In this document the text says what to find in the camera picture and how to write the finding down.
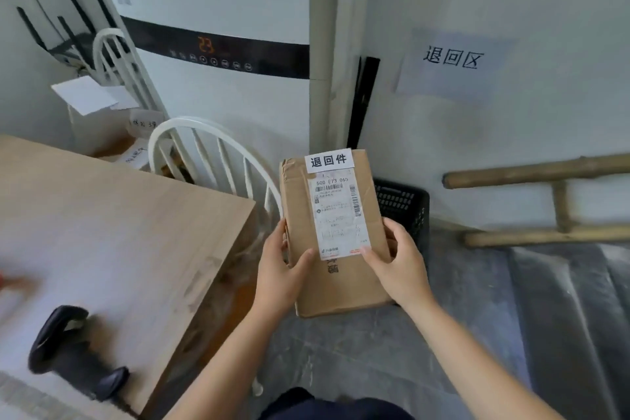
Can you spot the person's left hand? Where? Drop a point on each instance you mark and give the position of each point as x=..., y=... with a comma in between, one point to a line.
x=275, y=282

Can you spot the person's right hand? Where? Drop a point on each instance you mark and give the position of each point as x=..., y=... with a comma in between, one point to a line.
x=408, y=282

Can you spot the brown cardboard box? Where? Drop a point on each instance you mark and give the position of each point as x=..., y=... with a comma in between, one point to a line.
x=339, y=287

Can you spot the black plastic crate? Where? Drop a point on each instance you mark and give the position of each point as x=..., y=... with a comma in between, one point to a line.
x=403, y=203

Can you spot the single white printed label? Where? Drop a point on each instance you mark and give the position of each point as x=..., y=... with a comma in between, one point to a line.
x=329, y=160

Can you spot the black barcode scanner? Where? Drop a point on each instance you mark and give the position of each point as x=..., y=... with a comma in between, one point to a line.
x=54, y=336

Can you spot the person's left forearm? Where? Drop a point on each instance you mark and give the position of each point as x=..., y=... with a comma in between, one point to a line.
x=231, y=370

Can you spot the person's right forearm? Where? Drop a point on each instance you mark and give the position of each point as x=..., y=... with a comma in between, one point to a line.
x=467, y=365

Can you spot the white boxes with papers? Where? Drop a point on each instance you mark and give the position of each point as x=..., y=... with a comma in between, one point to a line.
x=88, y=129

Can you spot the dark blue trousers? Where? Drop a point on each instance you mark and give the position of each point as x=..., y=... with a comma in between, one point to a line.
x=344, y=410

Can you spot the bamboo ladder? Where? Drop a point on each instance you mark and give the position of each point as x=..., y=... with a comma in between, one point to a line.
x=541, y=171

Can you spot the black metal strip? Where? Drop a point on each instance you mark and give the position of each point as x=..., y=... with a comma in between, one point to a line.
x=366, y=90

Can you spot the handwritten white paper sign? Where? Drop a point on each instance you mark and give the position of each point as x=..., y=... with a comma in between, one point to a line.
x=145, y=123

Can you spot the blank white paper card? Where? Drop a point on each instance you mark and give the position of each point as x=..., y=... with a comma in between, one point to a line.
x=83, y=95

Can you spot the black router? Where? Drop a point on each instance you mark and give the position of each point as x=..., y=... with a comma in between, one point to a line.
x=74, y=48

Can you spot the white paper wall sign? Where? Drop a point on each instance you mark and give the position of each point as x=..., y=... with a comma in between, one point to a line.
x=453, y=82

